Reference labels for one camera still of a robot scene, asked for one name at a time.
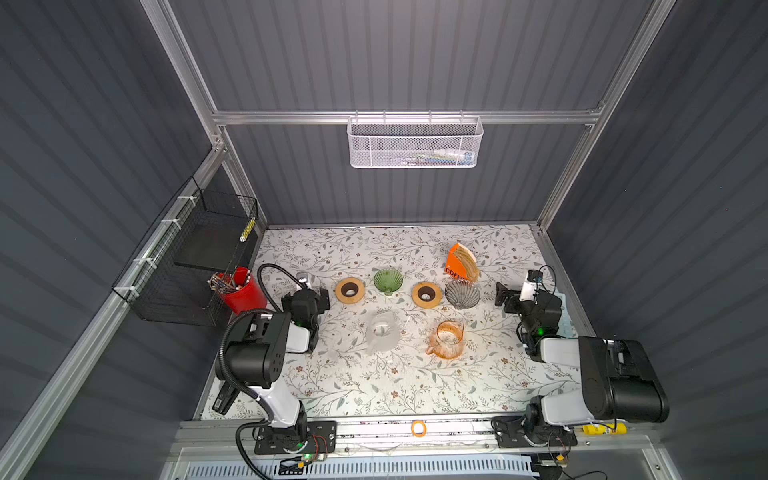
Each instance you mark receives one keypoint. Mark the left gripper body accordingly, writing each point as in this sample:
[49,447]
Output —
[319,304]

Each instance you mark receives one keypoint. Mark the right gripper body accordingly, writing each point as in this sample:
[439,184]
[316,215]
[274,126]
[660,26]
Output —
[523,310]

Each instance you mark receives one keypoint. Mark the clear grey glass dripper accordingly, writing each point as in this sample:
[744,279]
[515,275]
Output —
[462,294]

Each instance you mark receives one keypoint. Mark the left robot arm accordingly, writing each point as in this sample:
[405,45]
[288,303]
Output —
[257,340]

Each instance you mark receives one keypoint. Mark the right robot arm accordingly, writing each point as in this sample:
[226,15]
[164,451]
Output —
[617,379]

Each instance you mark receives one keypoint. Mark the green glass dripper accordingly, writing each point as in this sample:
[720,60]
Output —
[388,281]

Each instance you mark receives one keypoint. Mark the brown paper coffee filters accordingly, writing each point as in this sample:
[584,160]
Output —
[468,262]

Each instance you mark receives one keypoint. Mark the orange coffee filter box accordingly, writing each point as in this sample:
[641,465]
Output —
[452,265]

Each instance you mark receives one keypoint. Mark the light blue calculator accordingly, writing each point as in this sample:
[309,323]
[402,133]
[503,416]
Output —
[566,327]

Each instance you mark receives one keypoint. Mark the red ribbed utensil cup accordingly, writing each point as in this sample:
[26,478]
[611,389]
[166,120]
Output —
[238,290]

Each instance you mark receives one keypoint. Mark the orange glass pitcher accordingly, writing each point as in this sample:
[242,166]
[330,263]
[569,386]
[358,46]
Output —
[447,340]

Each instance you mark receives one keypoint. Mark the yellow highlighter in basket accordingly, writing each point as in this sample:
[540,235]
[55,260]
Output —
[247,230]

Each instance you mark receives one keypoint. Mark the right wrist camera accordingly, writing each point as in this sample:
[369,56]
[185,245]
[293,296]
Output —
[531,285]

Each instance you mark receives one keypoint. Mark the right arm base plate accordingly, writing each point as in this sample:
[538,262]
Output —
[519,432]

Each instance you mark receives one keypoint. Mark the black wire wall basket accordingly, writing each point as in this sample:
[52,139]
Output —
[167,278]

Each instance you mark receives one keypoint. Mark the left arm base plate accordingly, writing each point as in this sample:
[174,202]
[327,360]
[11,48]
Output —
[310,438]

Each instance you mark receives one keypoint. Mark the white wire mesh basket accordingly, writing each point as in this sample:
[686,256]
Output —
[426,142]

